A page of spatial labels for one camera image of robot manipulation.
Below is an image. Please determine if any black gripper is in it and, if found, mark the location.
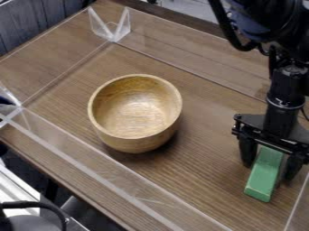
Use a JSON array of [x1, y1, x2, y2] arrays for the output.
[[232, 114, 309, 182]]

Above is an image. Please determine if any green rectangular block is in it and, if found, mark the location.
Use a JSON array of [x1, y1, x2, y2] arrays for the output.
[[244, 146, 284, 203]]

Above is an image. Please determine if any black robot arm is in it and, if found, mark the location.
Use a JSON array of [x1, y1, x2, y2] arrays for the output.
[[209, 0, 309, 181]]

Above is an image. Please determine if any brown wooden bowl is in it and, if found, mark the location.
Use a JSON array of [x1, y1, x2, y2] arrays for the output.
[[87, 74, 183, 153]]

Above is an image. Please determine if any grey metal stand base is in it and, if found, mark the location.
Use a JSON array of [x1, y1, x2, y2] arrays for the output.
[[0, 200, 91, 231]]

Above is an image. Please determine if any clear acrylic front wall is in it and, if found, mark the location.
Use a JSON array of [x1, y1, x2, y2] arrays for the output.
[[0, 108, 232, 231]]

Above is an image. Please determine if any clear acrylic corner bracket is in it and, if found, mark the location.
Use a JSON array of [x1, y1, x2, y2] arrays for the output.
[[87, 7, 130, 42]]

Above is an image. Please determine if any clear acrylic left bracket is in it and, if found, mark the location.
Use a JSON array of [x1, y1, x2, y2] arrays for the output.
[[0, 85, 22, 129]]

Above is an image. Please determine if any black cable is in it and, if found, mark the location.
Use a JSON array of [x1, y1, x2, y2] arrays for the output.
[[0, 200, 68, 231]]

